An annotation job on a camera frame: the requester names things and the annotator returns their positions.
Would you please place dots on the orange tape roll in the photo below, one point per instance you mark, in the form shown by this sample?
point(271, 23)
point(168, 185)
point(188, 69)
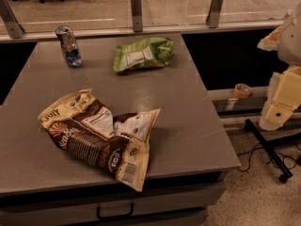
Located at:
point(242, 91)

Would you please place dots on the green chip bag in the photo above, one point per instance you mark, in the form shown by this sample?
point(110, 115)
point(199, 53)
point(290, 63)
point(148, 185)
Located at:
point(154, 52)

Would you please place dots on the right metal glass bracket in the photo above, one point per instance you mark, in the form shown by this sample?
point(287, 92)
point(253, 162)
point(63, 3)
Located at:
point(214, 13)

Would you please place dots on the metal glass bracket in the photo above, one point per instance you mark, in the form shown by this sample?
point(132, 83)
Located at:
point(214, 13)
point(136, 9)
point(13, 27)

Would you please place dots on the black wheeled stand base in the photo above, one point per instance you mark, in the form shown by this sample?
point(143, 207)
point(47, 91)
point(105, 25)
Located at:
point(269, 146)

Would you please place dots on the brown chip bag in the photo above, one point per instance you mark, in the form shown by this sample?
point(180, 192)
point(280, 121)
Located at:
point(119, 145)

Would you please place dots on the middle metal glass bracket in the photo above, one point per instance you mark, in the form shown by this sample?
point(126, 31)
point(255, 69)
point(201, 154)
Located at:
point(136, 9)

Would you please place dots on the black drawer handle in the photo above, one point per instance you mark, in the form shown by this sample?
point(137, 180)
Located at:
point(114, 215)

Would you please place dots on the left metal glass bracket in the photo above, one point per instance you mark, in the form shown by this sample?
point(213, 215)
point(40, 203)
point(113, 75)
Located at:
point(13, 27)

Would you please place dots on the grey cabinet drawer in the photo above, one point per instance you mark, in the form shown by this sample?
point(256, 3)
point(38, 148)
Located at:
point(170, 206)

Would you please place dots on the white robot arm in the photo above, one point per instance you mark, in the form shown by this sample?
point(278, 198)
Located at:
point(284, 90)

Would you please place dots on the silver blue drink can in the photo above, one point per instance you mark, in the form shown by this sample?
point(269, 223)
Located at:
point(69, 47)

